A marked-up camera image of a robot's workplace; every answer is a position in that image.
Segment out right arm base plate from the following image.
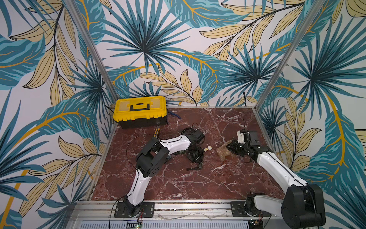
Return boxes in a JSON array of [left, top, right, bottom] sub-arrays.
[[230, 201, 271, 217]]

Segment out yellow black toolbox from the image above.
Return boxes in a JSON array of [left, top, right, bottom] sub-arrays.
[[113, 96, 167, 129]]

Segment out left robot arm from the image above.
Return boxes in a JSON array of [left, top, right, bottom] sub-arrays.
[[124, 127, 205, 216]]

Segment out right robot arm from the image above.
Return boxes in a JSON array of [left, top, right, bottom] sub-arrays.
[[227, 129, 326, 229]]

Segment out blue handled pliers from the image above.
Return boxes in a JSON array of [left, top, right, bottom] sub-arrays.
[[167, 111, 182, 119]]

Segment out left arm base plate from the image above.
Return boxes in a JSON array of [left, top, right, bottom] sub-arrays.
[[114, 202, 155, 218]]

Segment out aluminium front rail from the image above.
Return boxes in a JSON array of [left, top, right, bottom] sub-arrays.
[[66, 200, 288, 229]]

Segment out yellow utility knife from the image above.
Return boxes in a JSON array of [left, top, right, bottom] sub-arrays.
[[154, 127, 160, 137]]

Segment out beige striped cloth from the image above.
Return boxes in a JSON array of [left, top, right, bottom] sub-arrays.
[[215, 140, 232, 164]]

